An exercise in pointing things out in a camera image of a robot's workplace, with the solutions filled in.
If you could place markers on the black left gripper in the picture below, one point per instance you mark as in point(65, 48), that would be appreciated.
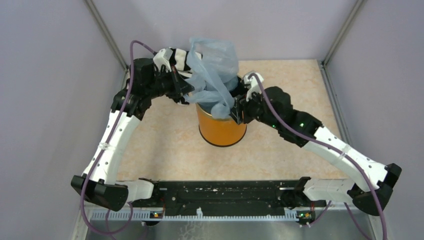
point(182, 87)

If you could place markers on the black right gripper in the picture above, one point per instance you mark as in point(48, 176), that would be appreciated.
point(240, 114)

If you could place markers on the orange trash bin gold rim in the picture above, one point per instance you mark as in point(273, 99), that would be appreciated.
point(219, 132)

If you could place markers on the translucent blue plastic bag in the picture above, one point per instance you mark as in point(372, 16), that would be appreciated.
point(214, 65)

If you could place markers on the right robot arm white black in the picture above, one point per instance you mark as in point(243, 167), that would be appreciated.
point(369, 185)

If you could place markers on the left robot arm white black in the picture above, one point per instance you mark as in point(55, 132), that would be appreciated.
point(98, 184)

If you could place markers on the black white striped cloth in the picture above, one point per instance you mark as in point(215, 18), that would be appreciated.
point(179, 60)

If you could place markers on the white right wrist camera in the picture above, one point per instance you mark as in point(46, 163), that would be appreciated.
point(250, 80)

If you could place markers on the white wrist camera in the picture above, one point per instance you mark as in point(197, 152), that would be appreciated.
point(250, 80)
point(162, 59)

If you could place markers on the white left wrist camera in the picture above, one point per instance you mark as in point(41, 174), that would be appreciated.
point(162, 59)

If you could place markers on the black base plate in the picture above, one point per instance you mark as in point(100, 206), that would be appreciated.
point(236, 198)

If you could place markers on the aluminium corner post left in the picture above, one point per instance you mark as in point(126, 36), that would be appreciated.
point(105, 32)

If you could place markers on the aluminium corner post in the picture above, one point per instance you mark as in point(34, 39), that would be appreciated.
point(105, 32)
point(343, 31)

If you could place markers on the aluminium frame rail front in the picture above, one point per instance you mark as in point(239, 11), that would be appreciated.
point(336, 222)

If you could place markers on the aluminium corner post right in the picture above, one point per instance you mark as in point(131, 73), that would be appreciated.
point(343, 31)

